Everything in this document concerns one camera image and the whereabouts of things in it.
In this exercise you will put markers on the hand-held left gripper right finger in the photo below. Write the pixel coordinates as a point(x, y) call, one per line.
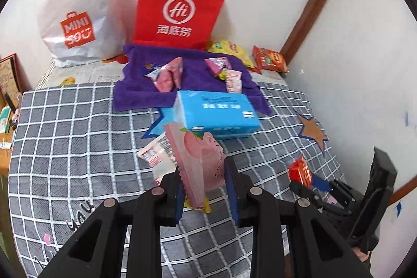
point(233, 196)

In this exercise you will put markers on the blue tape piece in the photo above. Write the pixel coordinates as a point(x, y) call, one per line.
point(398, 209)
point(406, 119)

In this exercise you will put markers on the large pink snack packet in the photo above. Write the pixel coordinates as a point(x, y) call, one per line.
point(216, 64)

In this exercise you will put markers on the pale pink striped packet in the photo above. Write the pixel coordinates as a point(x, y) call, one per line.
point(234, 82)

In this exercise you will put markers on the red snack packet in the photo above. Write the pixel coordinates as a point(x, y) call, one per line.
point(301, 170)

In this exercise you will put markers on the white pink snack packet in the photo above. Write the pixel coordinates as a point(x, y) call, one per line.
point(154, 157)

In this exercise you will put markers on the wooden door frame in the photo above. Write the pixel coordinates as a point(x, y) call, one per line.
point(312, 4)

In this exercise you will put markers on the brown framed picture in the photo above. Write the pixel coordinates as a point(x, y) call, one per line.
point(8, 76)

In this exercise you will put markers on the yellow snack packet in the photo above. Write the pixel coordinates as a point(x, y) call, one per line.
point(202, 204)

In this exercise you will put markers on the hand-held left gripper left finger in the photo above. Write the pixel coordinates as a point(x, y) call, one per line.
point(179, 199)

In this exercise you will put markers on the white plastic bag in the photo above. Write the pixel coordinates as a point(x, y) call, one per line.
point(81, 4)

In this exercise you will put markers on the yellow chips bag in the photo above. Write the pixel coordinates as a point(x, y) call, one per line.
point(228, 48)

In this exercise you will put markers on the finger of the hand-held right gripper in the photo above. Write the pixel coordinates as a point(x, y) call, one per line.
point(338, 190)
point(312, 198)

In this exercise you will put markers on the pink peach snack packet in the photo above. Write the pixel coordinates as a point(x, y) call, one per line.
point(195, 160)

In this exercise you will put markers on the orange chips bag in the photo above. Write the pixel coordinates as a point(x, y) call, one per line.
point(270, 59)

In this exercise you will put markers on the green white bottle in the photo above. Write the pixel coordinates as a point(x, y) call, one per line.
point(5, 117)

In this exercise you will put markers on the blue tissue pack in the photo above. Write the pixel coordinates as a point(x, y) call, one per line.
point(215, 115)

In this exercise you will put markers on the purple candy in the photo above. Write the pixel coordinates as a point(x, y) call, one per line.
point(150, 67)

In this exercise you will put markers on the grey checkered blanket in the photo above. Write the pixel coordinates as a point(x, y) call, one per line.
point(81, 151)

